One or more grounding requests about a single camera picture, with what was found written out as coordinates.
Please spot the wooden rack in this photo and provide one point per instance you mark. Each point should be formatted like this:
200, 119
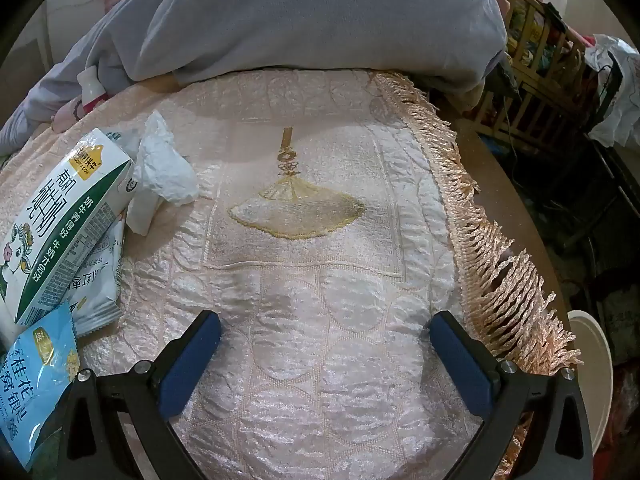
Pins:
545, 60

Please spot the white tissue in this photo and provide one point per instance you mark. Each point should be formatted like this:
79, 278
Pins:
160, 165

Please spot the white plastic bag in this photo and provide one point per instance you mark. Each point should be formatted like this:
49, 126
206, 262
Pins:
625, 105

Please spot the pink fringed tablecloth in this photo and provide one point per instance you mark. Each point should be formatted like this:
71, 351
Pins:
300, 285

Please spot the light blue snack packet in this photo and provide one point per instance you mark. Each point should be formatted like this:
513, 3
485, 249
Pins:
35, 360

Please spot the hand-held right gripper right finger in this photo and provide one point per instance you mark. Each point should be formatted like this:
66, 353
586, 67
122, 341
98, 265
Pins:
460, 360

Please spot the person in grey clothes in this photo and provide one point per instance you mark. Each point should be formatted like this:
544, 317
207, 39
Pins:
300, 20

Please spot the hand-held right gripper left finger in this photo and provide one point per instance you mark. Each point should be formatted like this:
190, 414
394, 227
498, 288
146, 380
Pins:
190, 360

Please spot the pink and white bottle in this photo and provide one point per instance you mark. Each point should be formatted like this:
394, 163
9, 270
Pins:
90, 91

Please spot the white round plate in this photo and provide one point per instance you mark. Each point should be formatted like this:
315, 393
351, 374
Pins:
592, 360

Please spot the white green snack packet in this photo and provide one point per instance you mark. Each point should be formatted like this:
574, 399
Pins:
60, 220

